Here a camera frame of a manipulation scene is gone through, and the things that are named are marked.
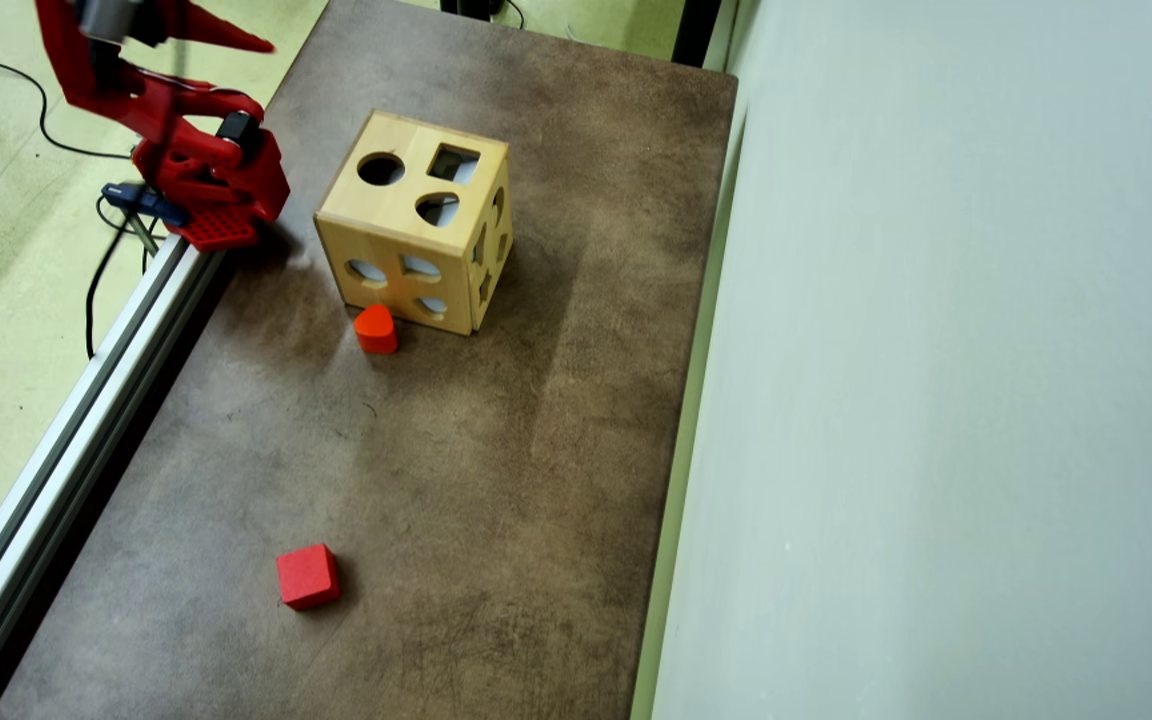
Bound red cube block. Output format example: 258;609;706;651
275;543;343;612

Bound black object with cable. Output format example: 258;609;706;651
439;0;527;29

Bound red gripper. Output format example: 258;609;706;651
34;0;275;106

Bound aluminium profile rail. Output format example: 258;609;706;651
0;235;227;720

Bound dark vertical post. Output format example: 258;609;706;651
671;0;725;69

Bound wooden shape sorter box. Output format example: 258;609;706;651
313;108;514;337

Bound black camera cable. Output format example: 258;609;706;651
84;40;182;359

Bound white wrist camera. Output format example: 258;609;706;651
74;0;142;43

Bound orange heart shaped block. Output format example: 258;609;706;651
353;303;400;356

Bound blue clamp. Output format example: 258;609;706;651
101;180;187;256

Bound thin black floor cable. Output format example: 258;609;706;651
0;55;137;161

